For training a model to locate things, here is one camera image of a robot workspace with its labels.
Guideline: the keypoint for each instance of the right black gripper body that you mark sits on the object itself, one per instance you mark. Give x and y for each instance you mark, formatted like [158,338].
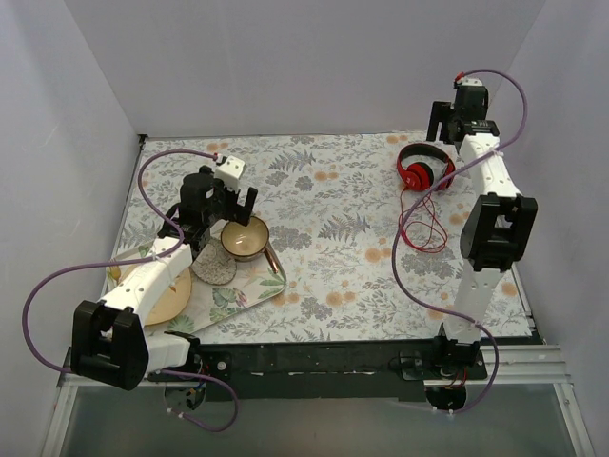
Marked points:
[444,124]

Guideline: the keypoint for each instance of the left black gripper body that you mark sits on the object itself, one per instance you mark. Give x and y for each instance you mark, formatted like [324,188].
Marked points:
[236,203]

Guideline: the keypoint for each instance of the red black headphones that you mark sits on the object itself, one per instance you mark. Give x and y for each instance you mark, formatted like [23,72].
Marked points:
[421,166]

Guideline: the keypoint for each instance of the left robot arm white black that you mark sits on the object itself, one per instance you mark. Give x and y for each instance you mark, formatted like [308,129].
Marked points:
[108,342]

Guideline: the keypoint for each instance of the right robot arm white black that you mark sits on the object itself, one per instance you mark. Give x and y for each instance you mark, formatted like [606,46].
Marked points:
[496,231]

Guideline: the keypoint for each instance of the beige ceramic bowl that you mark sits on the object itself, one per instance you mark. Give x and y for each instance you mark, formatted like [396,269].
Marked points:
[245,243]

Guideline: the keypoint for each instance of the copper spoon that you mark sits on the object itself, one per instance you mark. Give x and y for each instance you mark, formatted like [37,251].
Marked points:
[272,260]

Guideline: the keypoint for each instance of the speckled grey saucer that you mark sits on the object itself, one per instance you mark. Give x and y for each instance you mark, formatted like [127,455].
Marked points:
[214,265]

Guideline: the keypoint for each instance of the floral serving tray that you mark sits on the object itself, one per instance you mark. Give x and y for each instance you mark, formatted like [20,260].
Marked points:
[208,305]

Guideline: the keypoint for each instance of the yellow bird plate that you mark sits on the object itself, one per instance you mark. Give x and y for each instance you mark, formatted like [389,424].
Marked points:
[176,304]

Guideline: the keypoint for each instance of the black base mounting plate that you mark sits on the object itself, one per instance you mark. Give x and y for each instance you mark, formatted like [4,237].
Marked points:
[405,370]

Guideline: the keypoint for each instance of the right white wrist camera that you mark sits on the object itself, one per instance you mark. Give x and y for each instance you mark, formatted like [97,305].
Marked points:
[464,81]

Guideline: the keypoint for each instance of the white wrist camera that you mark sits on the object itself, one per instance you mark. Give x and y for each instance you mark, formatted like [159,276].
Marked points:
[229,170]
[464,81]

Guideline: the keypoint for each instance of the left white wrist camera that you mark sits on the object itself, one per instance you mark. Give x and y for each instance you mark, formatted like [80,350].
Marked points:
[229,170]

